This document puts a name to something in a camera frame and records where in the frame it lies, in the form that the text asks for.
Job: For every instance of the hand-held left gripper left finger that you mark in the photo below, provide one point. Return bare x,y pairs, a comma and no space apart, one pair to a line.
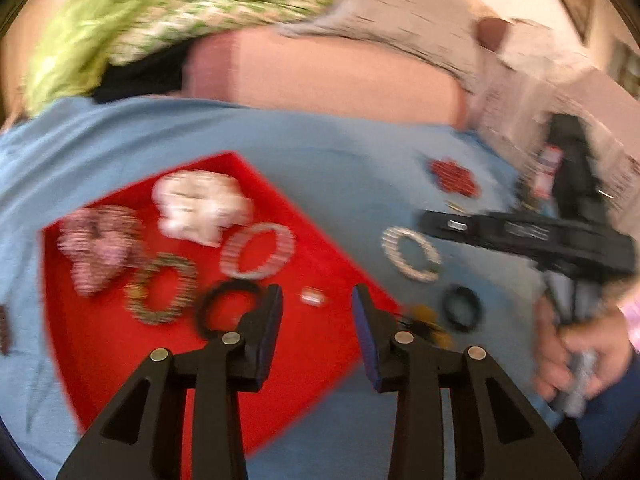
270,330

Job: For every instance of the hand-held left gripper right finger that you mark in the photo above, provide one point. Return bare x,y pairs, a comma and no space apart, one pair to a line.
367,340

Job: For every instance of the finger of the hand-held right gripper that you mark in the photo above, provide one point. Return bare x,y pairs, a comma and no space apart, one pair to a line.
460,225

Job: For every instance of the red cardboard box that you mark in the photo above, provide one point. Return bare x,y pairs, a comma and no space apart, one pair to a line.
310,360

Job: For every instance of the small pearl earring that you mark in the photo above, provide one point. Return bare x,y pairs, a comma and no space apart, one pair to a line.
312,296

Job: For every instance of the white printed scrunchie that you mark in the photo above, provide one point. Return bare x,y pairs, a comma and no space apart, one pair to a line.
200,205

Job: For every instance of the red plaid scrunchie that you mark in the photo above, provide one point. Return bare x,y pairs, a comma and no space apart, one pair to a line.
100,255

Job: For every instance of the person's right hand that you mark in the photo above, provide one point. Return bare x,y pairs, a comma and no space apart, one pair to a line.
615,355

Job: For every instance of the small gold earring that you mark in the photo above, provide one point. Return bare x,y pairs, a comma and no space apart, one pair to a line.
455,206

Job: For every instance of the red beaded flower ornament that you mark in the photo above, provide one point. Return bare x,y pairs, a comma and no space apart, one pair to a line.
452,176

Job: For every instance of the gold black brooch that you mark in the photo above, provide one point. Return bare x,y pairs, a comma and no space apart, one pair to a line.
425,317

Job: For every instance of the white patterned cloth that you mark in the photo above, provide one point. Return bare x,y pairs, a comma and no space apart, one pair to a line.
520,85

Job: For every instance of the pink sofa cushion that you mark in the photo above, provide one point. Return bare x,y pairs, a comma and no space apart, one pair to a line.
325,75

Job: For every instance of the grey pillow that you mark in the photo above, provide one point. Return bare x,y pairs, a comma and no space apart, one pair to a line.
400,20

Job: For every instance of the black cloth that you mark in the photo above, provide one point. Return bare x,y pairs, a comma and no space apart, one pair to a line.
140,77

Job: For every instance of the green patterned blanket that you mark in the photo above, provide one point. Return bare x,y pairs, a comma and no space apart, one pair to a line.
125,10

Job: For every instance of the wooden picture frame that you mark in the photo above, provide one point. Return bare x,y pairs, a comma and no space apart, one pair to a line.
575,0

